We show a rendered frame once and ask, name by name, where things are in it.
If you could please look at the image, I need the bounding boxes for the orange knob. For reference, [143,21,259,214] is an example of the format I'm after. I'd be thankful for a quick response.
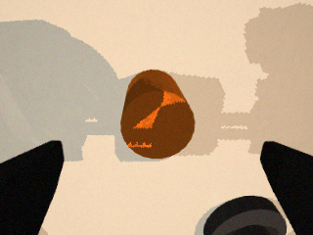
[121,70,195,160]

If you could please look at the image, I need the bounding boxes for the dark grey round pedestal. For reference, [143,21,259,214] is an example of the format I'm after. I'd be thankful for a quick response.
[203,196,287,235]

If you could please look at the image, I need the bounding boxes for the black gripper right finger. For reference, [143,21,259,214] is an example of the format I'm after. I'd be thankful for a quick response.
[259,141,313,235]

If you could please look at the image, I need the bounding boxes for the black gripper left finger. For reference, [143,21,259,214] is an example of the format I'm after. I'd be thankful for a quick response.
[0,141,64,235]

